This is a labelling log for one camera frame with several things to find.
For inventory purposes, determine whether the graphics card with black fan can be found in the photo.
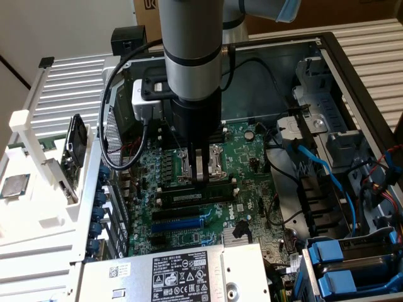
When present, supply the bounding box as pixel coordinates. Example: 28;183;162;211
59;113;89;191

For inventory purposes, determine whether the disk bay with blue clips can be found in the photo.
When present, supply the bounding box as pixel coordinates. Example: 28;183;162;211
295;226;403;302

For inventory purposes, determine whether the green Dell motherboard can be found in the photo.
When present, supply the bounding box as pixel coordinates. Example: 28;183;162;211
121;121;298;284

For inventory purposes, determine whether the silver finned heat sink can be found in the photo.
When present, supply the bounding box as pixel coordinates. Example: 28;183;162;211
221;234;253;250

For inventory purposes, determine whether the black plug with wire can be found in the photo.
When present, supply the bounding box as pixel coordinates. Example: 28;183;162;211
232;220;251;240

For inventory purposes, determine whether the white parts rack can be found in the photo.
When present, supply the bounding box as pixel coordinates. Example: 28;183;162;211
0;55;124;264

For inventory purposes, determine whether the open PC case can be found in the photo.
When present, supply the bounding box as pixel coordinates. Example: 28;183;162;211
75;31;403;302

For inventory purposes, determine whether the thin metal locking lever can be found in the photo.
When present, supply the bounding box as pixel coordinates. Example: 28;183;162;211
163;121;183;152

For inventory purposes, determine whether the black box mount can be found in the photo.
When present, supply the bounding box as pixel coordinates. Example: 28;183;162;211
110;26;148;59

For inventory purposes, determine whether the plain brown cardboard box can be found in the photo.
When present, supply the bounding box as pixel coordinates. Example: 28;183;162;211
245;0;403;36

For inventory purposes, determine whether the thin red black wire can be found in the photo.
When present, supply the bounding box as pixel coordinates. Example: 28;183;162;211
122;140;141;190

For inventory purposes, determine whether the green RAM stick white label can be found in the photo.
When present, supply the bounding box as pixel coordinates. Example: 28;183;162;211
161;185;236;204

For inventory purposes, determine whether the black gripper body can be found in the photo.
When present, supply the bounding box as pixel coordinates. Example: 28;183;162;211
171;89;224;148

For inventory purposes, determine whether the CPU socket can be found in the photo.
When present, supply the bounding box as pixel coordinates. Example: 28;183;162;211
176;143;225;185

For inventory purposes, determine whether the red yellow black wire bundle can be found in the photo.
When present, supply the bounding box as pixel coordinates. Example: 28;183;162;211
358;143;403;227

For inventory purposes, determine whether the printed brown cardboard box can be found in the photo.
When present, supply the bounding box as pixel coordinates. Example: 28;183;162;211
133;0;163;48

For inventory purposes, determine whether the silver CPU chip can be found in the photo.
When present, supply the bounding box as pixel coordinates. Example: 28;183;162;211
0;173;31;199

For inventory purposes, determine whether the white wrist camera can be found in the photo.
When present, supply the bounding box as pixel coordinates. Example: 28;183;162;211
131;78;165;122

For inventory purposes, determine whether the blue flat SATA wire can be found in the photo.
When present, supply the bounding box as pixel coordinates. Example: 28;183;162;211
290;139;362;234

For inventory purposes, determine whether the green circuit board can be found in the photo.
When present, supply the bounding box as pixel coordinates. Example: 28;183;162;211
8;139;58;152

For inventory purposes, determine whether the long black expansion slot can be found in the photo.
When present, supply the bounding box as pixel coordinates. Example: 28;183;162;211
152;206;202;221

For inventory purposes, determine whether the blue expansion slot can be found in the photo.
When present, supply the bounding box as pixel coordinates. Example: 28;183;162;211
150;218;205;234

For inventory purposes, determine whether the silver power supply with label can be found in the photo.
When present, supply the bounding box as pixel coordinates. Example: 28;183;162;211
82;243;271;302

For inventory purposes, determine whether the black camera cable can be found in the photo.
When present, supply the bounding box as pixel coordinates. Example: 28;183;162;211
99;40;237;172

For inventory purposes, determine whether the black fan shroud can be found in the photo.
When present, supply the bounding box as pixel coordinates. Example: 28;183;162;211
297;175;344;237

